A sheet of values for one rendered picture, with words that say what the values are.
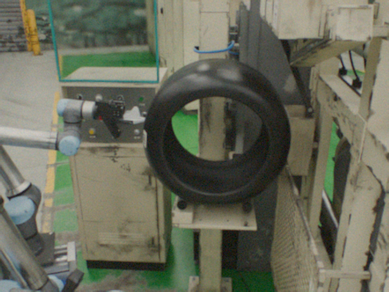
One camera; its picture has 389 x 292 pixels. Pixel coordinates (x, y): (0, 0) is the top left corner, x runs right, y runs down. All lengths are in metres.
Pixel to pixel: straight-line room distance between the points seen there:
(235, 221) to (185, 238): 1.28
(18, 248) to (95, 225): 1.44
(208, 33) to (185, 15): 3.36
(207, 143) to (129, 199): 0.71
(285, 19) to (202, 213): 0.98
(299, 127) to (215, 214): 0.56
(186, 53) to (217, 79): 3.80
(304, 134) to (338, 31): 0.87
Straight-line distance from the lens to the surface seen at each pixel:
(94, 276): 2.83
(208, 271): 2.44
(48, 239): 1.97
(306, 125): 1.93
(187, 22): 5.23
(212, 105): 1.93
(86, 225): 2.66
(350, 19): 1.19
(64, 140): 1.61
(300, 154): 1.99
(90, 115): 1.70
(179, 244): 3.00
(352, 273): 1.37
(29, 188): 1.90
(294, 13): 1.24
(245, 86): 1.50
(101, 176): 2.44
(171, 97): 1.51
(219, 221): 1.82
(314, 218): 2.20
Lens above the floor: 1.83
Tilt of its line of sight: 24 degrees down
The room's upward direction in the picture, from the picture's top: straight up
